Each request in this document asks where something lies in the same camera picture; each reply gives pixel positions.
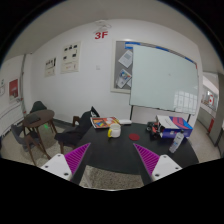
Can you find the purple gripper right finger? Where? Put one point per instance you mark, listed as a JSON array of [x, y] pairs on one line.
[[156, 166]]

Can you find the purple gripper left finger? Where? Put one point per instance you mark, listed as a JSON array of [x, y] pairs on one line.
[[65, 166]]

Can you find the clear plastic water bottle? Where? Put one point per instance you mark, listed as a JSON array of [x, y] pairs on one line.
[[176, 142]]

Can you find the wooden chair with black jacket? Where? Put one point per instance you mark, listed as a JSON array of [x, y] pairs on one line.
[[71, 136]]

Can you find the black red small device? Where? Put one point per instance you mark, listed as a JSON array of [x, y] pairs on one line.
[[154, 128]]

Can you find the blue white cardboard box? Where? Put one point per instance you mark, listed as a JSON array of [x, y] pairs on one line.
[[170, 126]]

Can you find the red round coaster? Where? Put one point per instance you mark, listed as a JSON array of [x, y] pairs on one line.
[[134, 137]]

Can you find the black rectangular table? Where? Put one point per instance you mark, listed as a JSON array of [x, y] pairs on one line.
[[119, 154]]

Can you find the wooden chair grey cushion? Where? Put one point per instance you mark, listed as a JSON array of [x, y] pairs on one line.
[[28, 141]]

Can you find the round brown side table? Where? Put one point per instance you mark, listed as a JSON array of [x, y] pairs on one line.
[[36, 119]]

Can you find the white small flat box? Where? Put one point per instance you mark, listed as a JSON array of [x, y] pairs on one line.
[[125, 122]]

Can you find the dark chair behind round table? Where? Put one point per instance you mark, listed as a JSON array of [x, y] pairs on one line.
[[37, 106]]

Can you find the large whiteboard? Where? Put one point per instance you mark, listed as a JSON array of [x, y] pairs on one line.
[[163, 80]]

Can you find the grey pin board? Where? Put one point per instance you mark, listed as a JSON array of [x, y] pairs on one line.
[[122, 63]]

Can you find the white mug yellow handle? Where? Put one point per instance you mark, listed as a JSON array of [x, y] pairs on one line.
[[114, 131]]

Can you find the red wall poster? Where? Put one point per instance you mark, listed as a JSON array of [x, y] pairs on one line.
[[13, 89]]

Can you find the small white wall poster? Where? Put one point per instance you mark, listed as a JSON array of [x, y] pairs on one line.
[[50, 67]]

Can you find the large white wall poster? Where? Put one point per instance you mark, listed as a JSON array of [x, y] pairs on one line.
[[70, 58]]

